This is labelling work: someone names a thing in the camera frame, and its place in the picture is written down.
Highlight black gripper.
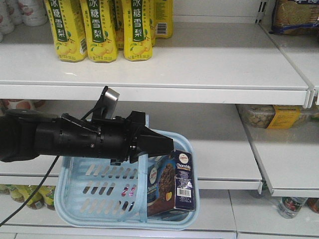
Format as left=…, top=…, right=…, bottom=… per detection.
left=91, top=111, right=174, bottom=165

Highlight blue chocolate cookie box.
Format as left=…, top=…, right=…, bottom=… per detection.
left=147, top=149, right=195, bottom=218

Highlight light blue plastic basket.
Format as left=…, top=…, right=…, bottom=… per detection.
left=54, top=131, right=199, bottom=230

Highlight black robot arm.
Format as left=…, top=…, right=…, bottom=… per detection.
left=0, top=109, right=174, bottom=166

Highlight white supermarket shelf unit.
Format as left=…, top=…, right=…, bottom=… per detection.
left=0, top=0, right=319, bottom=239

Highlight yellow pear drink bottle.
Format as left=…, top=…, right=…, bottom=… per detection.
left=80, top=0, right=118, bottom=63
left=44, top=0, right=87, bottom=62
left=122, top=0, right=153, bottom=61

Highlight nut snack package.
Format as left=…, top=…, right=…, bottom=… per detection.
left=237, top=104, right=319, bottom=129

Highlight packaged round biscuits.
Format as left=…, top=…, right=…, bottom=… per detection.
left=271, top=0, right=319, bottom=35

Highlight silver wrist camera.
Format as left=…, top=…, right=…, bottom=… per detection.
left=92, top=86, right=120, bottom=119

